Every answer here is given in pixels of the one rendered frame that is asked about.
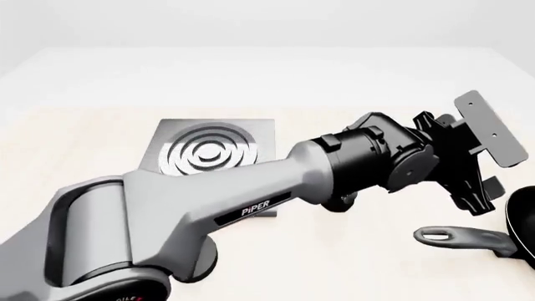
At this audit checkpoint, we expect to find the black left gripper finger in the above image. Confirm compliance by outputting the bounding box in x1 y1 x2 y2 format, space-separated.
434 113 460 128
480 176 506 203

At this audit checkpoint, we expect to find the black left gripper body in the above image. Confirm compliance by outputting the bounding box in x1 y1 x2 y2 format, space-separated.
412 110 497 218

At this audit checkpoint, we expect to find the black frying pan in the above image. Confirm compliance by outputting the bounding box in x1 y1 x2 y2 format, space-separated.
412 186 535 261

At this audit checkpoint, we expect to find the flat stove plate with rings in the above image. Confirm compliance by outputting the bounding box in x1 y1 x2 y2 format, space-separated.
140 118 279 218

